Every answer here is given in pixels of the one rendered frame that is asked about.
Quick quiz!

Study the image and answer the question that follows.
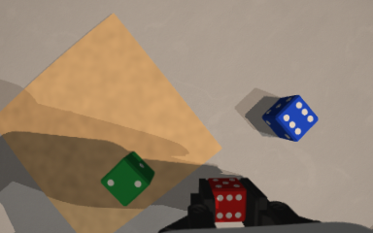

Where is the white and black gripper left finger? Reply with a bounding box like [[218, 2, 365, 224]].
[[158, 179, 217, 233]]

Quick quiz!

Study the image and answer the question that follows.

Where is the red die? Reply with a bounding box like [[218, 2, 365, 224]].
[[208, 178, 247, 222]]

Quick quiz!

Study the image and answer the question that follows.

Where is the tan square mat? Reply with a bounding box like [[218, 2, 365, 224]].
[[0, 14, 222, 233]]

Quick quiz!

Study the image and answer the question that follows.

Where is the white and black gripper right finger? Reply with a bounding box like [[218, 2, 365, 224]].
[[238, 178, 321, 227]]

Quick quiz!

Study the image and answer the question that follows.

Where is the green die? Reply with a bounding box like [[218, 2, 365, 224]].
[[101, 151, 154, 206]]

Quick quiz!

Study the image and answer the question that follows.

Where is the blue die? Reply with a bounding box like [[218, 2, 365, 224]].
[[262, 95, 318, 142]]

